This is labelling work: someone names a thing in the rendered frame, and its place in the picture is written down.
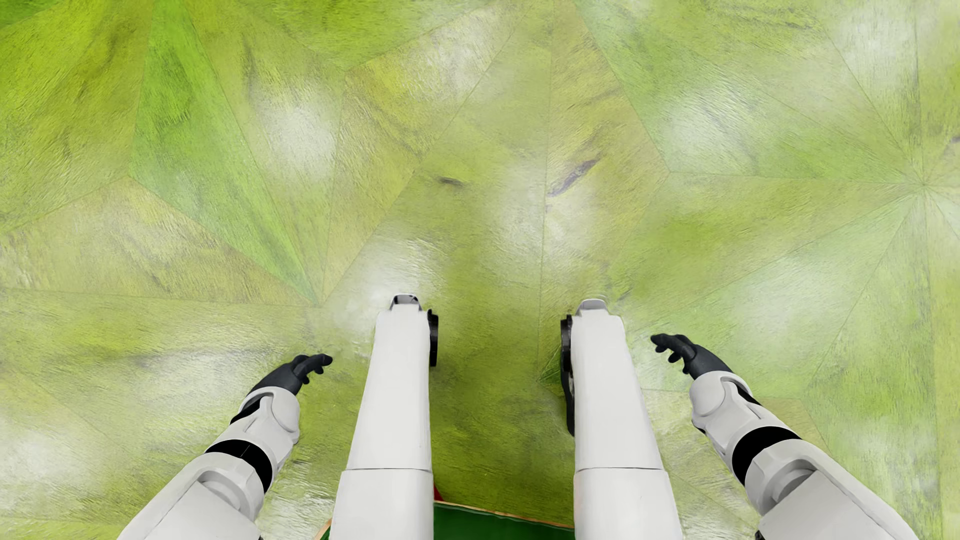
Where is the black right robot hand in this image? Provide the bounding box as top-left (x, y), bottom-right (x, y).
top-left (650, 333), bottom-right (733, 381)

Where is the white right robot leg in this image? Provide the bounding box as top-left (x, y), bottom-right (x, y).
top-left (559, 298), bottom-right (684, 540)

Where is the white left robot leg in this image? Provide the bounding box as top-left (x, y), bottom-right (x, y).
top-left (329, 294), bottom-right (440, 540)

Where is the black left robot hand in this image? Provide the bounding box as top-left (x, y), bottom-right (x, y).
top-left (250, 354), bottom-right (334, 396)

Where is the white robot leg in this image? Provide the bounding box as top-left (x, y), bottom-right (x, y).
top-left (329, 294), bottom-right (440, 540)
top-left (559, 298), bottom-right (684, 540)

